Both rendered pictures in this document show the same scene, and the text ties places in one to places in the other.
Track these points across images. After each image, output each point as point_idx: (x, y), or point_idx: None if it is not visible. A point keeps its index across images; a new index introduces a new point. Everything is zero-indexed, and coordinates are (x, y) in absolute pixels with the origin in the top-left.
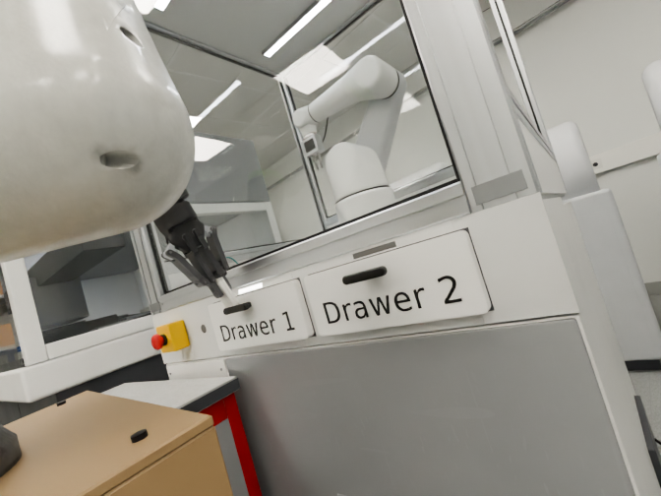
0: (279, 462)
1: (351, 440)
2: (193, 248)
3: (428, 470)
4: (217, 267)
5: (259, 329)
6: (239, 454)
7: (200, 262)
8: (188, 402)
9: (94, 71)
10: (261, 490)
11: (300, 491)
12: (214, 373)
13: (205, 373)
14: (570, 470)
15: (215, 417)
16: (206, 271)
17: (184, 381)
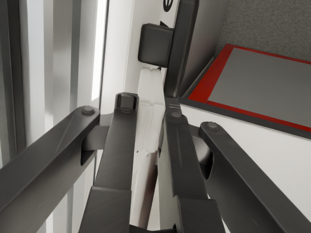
0: (193, 47)
1: None
2: (210, 220)
3: None
4: (125, 125)
5: (165, 16)
6: (213, 85)
7: (193, 169)
8: (260, 127)
9: None
10: (191, 84)
11: (203, 23)
12: (145, 169)
13: (140, 192)
14: None
15: (223, 107)
16: (186, 140)
17: (158, 217)
